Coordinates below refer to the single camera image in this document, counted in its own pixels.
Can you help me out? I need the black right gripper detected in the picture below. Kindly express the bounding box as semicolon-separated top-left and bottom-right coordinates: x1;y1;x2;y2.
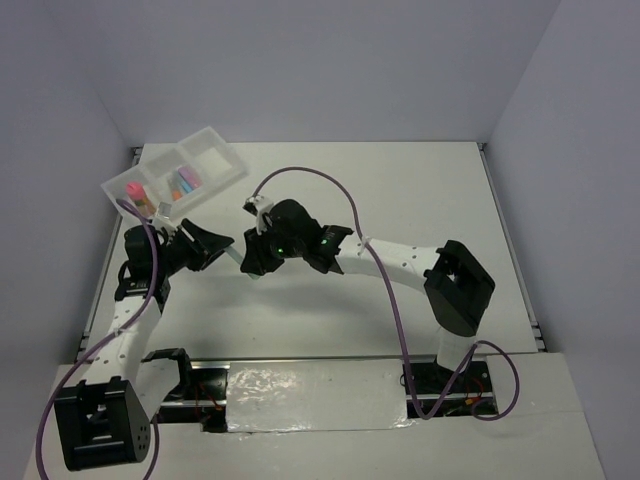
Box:
241;220;305;276

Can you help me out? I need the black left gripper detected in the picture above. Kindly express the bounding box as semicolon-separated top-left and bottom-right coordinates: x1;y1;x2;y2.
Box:
156;218;234;277

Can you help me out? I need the blue highlighter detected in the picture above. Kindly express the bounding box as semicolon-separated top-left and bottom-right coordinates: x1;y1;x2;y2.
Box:
176;174;193;195

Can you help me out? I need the purple highlighter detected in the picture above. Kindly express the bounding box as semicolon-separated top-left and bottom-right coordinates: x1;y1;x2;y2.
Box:
179;166;202;189

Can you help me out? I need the green highlighter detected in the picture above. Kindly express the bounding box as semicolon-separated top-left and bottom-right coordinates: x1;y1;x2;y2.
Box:
225;246;260;280

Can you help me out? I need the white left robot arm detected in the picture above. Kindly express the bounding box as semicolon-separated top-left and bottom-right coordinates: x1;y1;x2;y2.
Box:
54;220;234;471

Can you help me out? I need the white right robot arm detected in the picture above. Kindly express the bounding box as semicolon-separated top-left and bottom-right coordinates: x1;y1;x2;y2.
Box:
241;195;495;391

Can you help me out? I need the clear three-compartment plastic tray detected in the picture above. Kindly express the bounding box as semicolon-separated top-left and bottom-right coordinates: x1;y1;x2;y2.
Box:
102;126;248;234

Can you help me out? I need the silver foil covered plate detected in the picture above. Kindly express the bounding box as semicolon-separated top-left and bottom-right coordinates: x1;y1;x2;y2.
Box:
226;359;409;433

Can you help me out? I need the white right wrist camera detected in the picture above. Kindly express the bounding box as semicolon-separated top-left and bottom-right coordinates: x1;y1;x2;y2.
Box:
243;194;274;235

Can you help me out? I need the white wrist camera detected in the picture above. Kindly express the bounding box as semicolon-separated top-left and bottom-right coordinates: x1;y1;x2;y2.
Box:
152;202;176;234
243;194;274;235

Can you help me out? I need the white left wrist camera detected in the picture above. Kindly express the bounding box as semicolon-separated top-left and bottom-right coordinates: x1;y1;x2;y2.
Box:
152;202;176;234

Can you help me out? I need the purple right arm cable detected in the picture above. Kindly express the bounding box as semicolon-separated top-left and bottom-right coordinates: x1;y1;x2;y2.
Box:
252;167;521;422

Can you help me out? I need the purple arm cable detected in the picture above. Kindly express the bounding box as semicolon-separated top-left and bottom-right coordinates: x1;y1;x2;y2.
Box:
37;198;164;480
252;167;521;422

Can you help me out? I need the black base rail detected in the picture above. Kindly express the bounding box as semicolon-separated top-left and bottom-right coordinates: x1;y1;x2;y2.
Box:
158;358;497;434

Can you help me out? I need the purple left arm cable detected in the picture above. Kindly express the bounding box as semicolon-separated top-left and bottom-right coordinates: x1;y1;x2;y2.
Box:
37;198;164;480

